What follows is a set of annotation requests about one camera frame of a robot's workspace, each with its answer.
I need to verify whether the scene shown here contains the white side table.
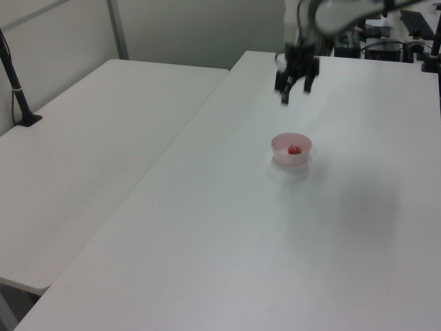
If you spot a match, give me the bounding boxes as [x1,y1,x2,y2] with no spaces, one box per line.
[0,58,231,296]

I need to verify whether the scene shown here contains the black camera stand pole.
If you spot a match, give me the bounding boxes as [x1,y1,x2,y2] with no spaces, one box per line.
[420,19,441,73]
[0,27,43,128]

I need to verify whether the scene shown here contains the black keyboard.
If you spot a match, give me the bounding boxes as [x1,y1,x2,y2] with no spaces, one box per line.
[398,9,436,38]

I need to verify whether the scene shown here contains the black computer box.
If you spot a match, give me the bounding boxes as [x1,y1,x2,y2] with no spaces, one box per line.
[365,40,404,62]

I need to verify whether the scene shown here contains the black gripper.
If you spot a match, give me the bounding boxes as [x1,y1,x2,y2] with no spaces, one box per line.
[274,40,321,106]

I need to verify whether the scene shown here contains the pink plastic bowl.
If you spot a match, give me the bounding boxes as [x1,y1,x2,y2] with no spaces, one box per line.
[270,132,314,166]

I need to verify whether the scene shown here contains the black electronic device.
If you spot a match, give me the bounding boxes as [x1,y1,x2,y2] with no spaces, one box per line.
[333,33,360,58]

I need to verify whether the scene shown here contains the grey metal partition post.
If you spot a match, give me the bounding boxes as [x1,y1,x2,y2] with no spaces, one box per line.
[105,0,130,61]

